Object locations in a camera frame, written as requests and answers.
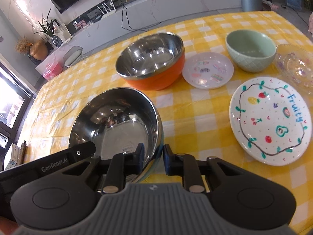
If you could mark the pink storage box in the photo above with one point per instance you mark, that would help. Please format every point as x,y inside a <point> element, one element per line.
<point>53,70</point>

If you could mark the grey round stool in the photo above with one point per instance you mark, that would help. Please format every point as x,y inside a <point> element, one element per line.
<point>72,56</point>

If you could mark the small white sticker plate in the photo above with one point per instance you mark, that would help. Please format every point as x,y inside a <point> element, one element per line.
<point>208,70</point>

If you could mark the white picture frame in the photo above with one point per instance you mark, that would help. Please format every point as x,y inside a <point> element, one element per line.
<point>62,32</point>

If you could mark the potted plant blue vase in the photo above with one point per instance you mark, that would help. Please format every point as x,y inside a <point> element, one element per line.
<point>47,28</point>

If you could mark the orange steel bowl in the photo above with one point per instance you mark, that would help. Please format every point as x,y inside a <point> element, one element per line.
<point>153,62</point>

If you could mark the white wifi router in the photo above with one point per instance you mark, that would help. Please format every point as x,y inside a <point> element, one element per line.
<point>106,8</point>

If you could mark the orange round vase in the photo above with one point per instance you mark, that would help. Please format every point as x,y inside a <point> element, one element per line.
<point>39,50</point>

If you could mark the pink small heater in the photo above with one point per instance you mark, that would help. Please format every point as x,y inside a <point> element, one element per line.
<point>310,24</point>

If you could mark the person's hand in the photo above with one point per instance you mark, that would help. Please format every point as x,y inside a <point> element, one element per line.
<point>7,227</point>

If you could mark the white fruity painted plate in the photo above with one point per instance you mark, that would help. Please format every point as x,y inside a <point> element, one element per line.
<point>270,120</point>

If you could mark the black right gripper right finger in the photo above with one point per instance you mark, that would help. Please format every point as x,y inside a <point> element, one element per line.
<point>185,166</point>

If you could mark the green ceramic bowl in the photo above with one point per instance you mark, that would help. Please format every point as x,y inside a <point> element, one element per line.
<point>251,50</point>

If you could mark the clear glass plate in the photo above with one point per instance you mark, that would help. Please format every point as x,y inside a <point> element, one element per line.
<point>295,66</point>

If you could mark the blue steel bowl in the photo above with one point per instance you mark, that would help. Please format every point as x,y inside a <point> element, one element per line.
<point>116,121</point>

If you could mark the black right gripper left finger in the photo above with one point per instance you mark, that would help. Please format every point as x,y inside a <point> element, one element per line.
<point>119,167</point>

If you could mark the yellow checkered tablecloth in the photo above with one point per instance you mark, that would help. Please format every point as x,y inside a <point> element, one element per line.
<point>195,121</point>

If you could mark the white marble tv cabinet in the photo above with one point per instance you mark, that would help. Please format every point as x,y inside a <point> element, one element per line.
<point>140,14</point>

